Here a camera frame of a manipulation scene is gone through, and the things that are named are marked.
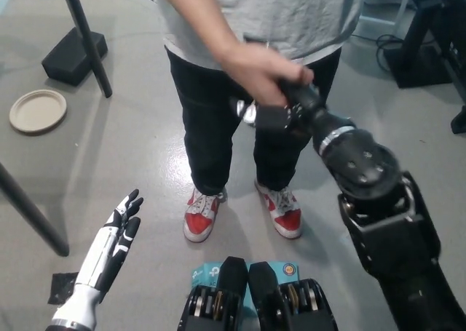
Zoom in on person right hand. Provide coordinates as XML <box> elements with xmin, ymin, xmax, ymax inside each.
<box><xmin>218</xmin><ymin>41</ymin><xmax>315</xmax><ymax>108</ymax></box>

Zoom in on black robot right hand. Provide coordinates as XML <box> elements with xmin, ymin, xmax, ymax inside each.
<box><xmin>229</xmin><ymin>81</ymin><xmax>357</xmax><ymax>143</ymax></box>

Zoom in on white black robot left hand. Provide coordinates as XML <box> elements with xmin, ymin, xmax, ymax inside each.
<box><xmin>74</xmin><ymin>188</ymin><xmax>145</xmax><ymax>303</ymax></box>

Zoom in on person grey shirt black trousers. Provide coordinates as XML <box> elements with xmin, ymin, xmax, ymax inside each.
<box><xmin>152</xmin><ymin>0</ymin><xmax>368</xmax><ymax>198</ymax></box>

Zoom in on black teal robot body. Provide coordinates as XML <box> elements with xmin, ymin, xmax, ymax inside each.
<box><xmin>175</xmin><ymin>255</ymin><xmax>340</xmax><ymax>331</ymax></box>

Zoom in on black tape patch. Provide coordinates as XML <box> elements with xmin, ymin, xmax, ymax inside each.
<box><xmin>47</xmin><ymin>271</ymin><xmax>79</xmax><ymax>306</ymax></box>

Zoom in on black round table leg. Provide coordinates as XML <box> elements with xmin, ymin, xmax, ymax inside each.
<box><xmin>0</xmin><ymin>161</ymin><xmax>71</xmax><ymax>258</ymax></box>
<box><xmin>58</xmin><ymin>0</ymin><xmax>114</xmax><ymax>100</ymax></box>

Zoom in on red white sneaker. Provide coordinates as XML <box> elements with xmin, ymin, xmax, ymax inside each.
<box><xmin>253</xmin><ymin>178</ymin><xmax>304</xmax><ymax>240</ymax></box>
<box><xmin>183</xmin><ymin>186</ymin><xmax>229</xmax><ymax>243</ymax></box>

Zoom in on black stand with base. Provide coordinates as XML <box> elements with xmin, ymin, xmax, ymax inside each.
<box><xmin>383</xmin><ymin>0</ymin><xmax>454</xmax><ymax>89</ymax></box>

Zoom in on beige paper plate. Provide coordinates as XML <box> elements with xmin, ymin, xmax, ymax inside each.
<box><xmin>9</xmin><ymin>89</ymin><xmax>68</xmax><ymax>135</ymax></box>

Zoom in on black stand foot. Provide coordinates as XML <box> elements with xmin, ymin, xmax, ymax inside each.
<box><xmin>450</xmin><ymin>105</ymin><xmax>466</xmax><ymax>135</ymax></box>

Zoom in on black equipment rack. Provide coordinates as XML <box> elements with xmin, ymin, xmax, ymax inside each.
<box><xmin>435</xmin><ymin>1</ymin><xmax>466</xmax><ymax>107</ymax></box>

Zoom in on black foam block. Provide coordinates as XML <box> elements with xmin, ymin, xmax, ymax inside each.
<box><xmin>41</xmin><ymin>27</ymin><xmax>109</xmax><ymax>89</ymax></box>

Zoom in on black floor cables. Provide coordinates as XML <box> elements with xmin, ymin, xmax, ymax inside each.
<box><xmin>350</xmin><ymin>32</ymin><xmax>402</xmax><ymax>73</ymax></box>

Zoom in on white metal frame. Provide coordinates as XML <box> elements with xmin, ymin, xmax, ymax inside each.
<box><xmin>358</xmin><ymin>0</ymin><xmax>419</xmax><ymax>28</ymax></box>

